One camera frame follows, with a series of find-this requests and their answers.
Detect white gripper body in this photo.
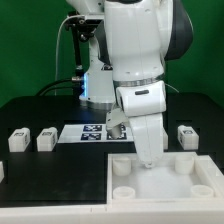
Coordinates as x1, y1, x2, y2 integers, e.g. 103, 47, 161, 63
129, 113, 163, 165

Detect white square table top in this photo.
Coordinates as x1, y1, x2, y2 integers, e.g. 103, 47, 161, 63
107, 152, 224, 203

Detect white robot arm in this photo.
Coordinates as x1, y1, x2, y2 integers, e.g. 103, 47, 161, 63
66, 0, 193, 167

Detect white sheet with markers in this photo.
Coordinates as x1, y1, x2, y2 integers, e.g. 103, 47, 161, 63
58, 124, 133, 143

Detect white block left edge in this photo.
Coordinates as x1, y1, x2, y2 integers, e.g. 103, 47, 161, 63
0, 161, 4, 183

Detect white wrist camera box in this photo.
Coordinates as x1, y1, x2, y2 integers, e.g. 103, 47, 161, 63
116, 81, 166, 117

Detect white front rail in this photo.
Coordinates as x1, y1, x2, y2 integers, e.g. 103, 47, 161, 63
0, 201, 224, 224

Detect black cables at base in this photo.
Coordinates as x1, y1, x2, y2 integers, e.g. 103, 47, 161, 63
35, 77, 84, 97

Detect black camera on stand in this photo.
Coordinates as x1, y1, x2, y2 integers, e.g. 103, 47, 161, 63
65, 11, 103, 71

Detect grey cable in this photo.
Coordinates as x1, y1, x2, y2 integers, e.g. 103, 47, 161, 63
54, 13, 84, 96

